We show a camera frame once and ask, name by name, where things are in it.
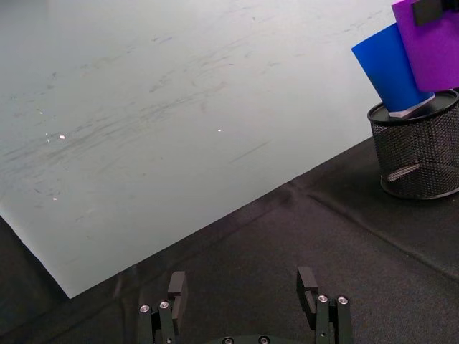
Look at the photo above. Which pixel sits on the black table cloth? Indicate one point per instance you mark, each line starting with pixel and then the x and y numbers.
pixel 287 258

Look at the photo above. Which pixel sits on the blue rolled card sheet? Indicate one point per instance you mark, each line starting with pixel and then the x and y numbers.
pixel 391 68

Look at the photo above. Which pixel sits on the purple card sheet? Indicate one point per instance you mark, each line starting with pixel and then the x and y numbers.
pixel 434 53

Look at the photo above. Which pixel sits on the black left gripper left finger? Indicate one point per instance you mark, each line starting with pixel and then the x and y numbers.
pixel 176 286

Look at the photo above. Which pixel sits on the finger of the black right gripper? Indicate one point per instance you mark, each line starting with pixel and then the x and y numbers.
pixel 426 12

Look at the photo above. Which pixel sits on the black mesh pen cup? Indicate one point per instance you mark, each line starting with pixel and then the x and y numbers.
pixel 419 154

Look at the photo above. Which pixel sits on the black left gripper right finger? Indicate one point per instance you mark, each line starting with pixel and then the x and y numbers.
pixel 306 283

